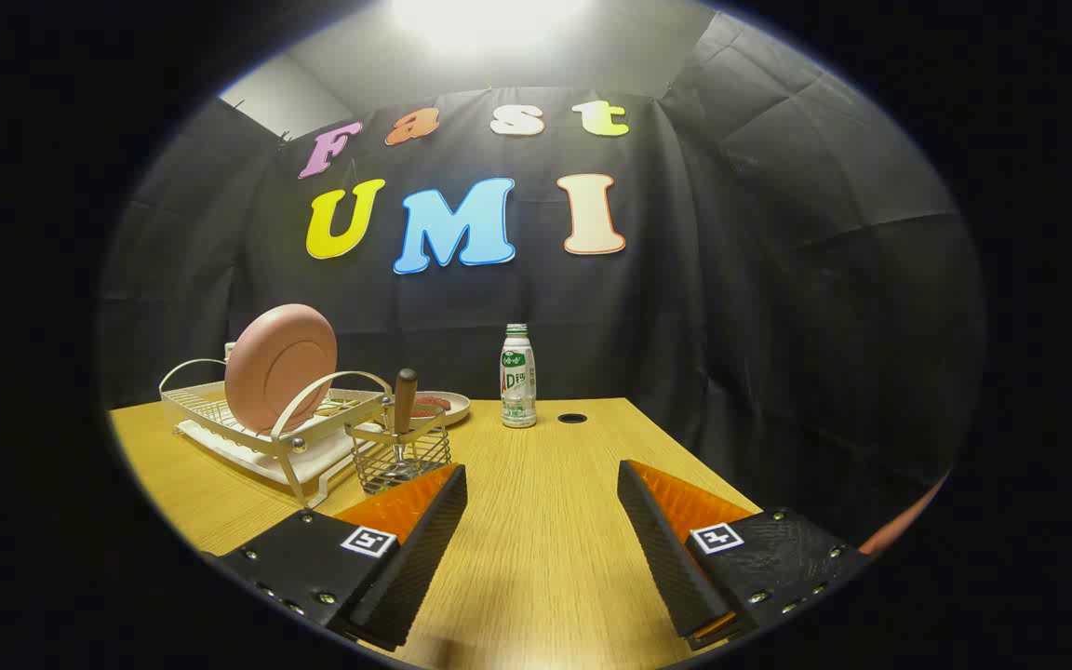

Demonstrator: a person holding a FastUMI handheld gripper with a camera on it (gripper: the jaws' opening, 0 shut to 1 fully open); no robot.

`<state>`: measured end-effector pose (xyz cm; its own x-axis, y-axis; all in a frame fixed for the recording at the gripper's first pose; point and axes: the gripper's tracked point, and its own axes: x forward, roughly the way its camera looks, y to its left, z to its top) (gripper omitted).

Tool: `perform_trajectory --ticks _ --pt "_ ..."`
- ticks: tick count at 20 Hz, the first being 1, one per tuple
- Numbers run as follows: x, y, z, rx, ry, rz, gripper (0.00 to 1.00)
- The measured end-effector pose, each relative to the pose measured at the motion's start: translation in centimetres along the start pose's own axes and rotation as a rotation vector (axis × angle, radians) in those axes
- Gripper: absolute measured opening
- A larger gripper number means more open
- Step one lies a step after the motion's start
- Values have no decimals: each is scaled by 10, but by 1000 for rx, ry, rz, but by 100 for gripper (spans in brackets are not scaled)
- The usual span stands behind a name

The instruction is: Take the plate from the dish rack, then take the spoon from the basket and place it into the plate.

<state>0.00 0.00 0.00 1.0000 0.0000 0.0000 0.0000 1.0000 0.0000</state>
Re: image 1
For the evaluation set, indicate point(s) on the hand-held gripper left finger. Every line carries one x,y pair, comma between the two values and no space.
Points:
424,544

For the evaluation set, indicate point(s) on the white drip tray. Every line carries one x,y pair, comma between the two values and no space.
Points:
313,462

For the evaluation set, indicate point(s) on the black backdrop cloth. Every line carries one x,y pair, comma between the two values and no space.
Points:
731,326

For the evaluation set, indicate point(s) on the pink plate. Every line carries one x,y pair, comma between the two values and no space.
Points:
280,368

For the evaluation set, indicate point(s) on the brown meat piece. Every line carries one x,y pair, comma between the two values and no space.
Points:
431,405

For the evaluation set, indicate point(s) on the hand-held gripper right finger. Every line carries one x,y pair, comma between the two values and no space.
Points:
662,549

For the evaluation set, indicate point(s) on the white green label bottle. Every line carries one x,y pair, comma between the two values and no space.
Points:
517,381

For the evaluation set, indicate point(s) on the beige round plate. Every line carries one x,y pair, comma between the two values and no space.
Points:
458,407

